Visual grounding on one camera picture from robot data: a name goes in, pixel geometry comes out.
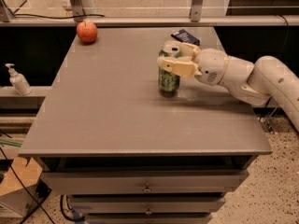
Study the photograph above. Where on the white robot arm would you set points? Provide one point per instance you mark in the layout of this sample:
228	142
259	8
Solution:
253	83

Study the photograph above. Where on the red apple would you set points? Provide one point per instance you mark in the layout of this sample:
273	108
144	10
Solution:
87	31

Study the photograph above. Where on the white pump bottle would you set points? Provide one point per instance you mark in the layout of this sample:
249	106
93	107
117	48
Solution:
18	81

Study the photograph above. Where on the middle grey drawer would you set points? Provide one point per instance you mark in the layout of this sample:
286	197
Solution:
147	204

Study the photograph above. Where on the grey drawer cabinet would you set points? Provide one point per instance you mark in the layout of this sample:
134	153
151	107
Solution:
104	113

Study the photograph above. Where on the bottom grey drawer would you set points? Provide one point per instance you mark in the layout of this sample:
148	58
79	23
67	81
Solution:
149	219

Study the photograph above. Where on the top grey drawer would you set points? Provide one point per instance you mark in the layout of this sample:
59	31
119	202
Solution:
144	182

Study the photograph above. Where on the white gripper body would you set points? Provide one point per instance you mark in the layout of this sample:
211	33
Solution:
212	65

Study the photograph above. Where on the metal frame post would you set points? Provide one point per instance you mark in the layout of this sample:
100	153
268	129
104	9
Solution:
196	10
77	9

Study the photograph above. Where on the green soda can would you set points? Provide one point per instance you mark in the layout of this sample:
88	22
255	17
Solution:
168	82

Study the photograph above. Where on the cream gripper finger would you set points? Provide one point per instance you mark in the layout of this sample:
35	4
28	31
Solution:
180	49
178	67

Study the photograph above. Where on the right metal frame post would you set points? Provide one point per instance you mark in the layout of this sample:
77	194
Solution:
196	10

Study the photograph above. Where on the left metal frame post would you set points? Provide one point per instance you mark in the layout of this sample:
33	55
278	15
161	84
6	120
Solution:
77	9

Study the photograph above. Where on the cardboard box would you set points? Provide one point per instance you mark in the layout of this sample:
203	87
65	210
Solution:
18	187

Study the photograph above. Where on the grey drawer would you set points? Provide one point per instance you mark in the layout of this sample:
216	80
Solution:
144	182
147	204
149	219

